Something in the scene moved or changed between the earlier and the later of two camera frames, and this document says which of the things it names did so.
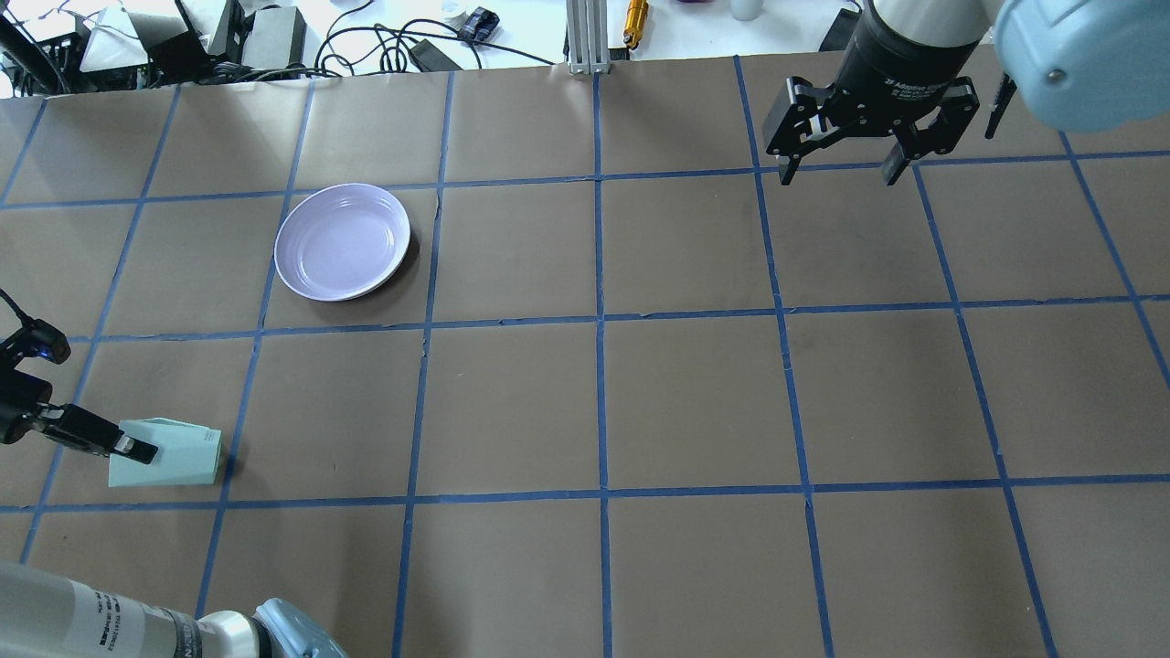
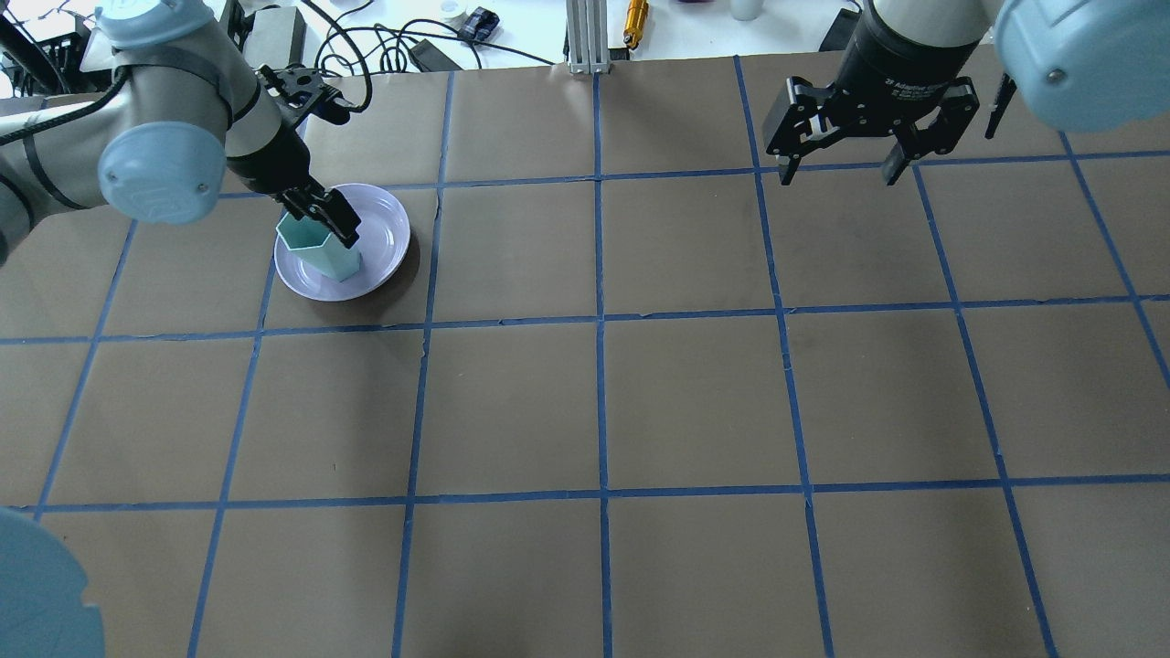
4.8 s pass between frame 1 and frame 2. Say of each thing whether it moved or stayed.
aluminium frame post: stayed
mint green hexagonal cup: moved
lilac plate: stayed
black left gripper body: moved
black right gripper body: stayed
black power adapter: stayed
